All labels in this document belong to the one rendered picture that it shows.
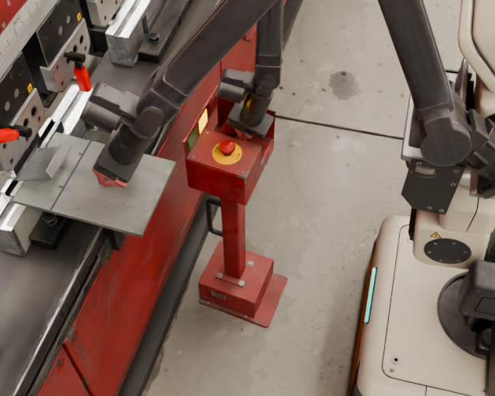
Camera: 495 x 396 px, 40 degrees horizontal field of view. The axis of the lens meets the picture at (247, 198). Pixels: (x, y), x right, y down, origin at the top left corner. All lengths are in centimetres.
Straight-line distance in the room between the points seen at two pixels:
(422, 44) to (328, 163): 166
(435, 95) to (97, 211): 65
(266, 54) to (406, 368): 94
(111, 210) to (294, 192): 133
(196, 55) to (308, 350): 138
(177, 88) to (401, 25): 35
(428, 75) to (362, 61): 200
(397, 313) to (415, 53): 112
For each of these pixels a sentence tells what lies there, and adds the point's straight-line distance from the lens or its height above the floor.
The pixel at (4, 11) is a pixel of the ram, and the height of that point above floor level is 135.
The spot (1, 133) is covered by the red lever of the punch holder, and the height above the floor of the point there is 123.
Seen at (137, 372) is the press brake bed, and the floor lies 5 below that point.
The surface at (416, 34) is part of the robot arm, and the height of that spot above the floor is 141.
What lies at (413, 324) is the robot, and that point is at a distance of 200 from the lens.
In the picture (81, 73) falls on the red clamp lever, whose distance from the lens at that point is 136.
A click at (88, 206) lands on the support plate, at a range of 131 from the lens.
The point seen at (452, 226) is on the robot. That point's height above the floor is 82.
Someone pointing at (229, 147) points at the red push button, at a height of 81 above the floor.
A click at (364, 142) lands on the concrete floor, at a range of 272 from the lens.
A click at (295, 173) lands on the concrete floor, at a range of 259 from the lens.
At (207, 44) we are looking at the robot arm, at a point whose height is 137.
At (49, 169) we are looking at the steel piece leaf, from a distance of 131.
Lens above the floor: 205
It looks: 55 degrees down
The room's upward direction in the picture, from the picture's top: straight up
